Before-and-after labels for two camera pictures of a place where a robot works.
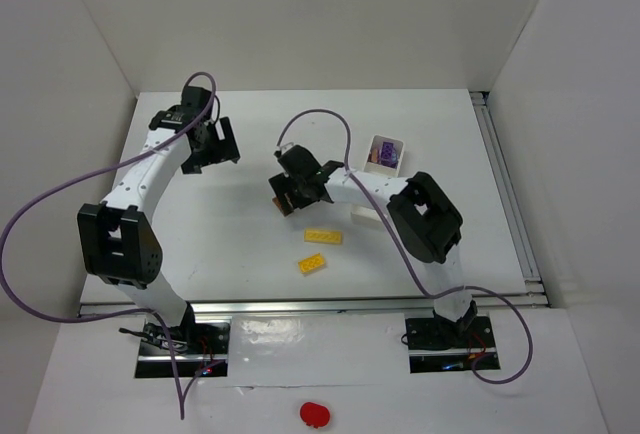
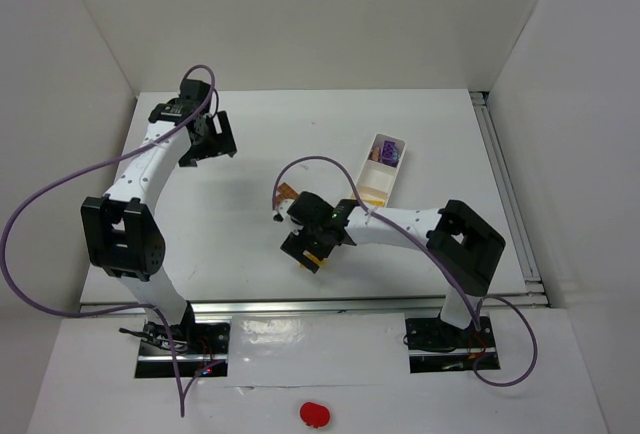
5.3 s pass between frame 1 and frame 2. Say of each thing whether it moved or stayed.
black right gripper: moved
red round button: stayed
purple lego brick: stayed
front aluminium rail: stayed
